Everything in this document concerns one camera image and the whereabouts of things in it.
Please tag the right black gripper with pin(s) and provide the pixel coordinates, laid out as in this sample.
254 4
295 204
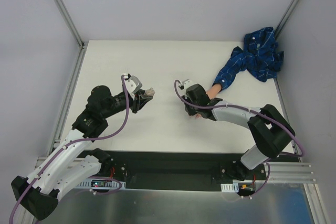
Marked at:
191 109

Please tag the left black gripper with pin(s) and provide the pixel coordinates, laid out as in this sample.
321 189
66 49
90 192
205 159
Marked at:
136 102

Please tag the clear nail polish bottle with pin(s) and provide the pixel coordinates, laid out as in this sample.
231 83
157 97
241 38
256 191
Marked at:
149 92

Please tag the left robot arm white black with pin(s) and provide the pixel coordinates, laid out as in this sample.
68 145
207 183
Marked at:
41 191

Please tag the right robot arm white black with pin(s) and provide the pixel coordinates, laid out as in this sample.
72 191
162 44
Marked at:
269 129

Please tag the mannequin hand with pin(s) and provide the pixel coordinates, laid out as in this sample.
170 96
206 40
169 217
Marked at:
212 93

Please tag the blue plaid shirt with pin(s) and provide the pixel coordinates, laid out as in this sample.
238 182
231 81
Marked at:
259 56

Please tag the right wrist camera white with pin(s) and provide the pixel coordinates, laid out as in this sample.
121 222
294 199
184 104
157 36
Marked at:
184 85

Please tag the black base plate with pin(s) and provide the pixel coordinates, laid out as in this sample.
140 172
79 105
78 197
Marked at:
172 171

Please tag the left white cable duct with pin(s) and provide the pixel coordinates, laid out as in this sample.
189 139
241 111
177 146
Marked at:
104 184

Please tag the white cable duct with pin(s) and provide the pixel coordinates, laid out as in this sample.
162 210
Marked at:
104 184
236 187

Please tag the right white cable duct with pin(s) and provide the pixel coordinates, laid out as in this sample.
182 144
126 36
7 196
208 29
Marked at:
236 187

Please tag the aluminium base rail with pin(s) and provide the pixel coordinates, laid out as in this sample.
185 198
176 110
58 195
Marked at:
274 172

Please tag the left aluminium frame post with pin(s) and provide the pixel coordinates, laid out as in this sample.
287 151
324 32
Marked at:
70 23

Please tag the aluminium frame post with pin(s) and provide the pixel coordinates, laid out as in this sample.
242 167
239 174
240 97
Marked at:
285 17
70 23

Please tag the right aluminium frame post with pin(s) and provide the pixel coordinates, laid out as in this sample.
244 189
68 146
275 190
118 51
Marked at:
285 17

